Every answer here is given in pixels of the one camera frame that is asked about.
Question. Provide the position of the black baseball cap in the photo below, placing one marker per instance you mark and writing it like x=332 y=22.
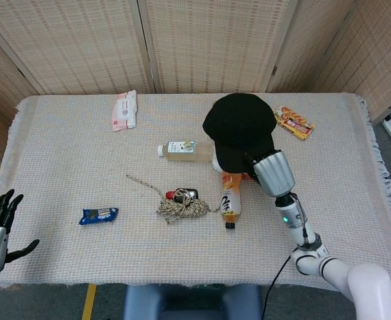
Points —
x=239 y=126

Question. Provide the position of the clear bottle with pale drink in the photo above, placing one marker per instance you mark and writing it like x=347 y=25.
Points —
x=185 y=151

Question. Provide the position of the beige woven tablecloth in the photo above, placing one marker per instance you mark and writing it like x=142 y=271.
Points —
x=82 y=160

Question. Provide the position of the orange juice bottle black cap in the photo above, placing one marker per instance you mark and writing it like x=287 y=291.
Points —
x=230 y=200

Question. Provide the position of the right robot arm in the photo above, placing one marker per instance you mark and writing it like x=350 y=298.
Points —
x=315 y=253

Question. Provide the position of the black and red small device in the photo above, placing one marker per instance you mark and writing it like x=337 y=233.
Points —
x=192 y=193

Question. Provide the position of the pink white wet wipes pack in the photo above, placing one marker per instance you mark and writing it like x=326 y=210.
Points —
x=124 y=111

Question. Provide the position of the yellow red snack box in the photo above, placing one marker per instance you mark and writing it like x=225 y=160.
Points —
x=294 y=123

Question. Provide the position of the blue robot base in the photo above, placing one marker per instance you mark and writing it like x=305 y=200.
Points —
x=182 y=303

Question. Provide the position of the blue Oreo cookie pack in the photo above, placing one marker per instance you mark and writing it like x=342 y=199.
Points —
x=98 y=216

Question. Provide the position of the woven folding screen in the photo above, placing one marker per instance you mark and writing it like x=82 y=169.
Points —
x=199 y=43

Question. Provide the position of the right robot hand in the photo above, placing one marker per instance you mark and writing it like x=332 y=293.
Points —
x=274 y=173

